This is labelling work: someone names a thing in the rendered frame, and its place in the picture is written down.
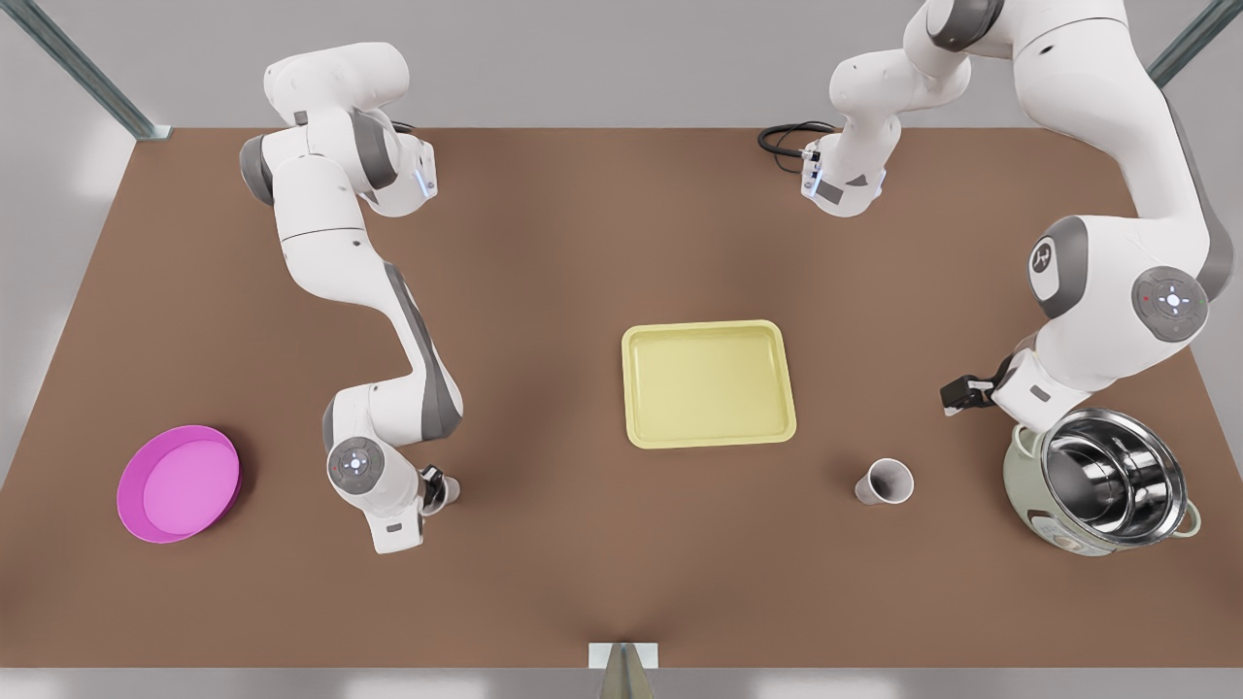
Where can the white IKEA cup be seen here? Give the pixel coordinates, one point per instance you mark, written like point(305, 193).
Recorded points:
point(886, 482)
point(453, 491)

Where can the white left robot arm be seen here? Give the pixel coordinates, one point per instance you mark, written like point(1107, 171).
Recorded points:
point(1097, 262)

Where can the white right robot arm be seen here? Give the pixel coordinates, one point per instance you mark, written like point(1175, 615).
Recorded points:
point(325, 228)

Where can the pale yellow rectangular tray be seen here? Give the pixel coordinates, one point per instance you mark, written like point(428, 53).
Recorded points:
point(707, 383)

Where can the pale green steel-lined pot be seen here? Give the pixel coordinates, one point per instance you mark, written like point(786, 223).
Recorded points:
point(1107, 481)

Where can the pink round plate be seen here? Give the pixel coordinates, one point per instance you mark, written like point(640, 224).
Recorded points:
point(180, 482)

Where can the silver frame post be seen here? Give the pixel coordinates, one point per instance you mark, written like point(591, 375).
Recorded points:
point(83, 68)
point(622, 670)
point(1190, 41)

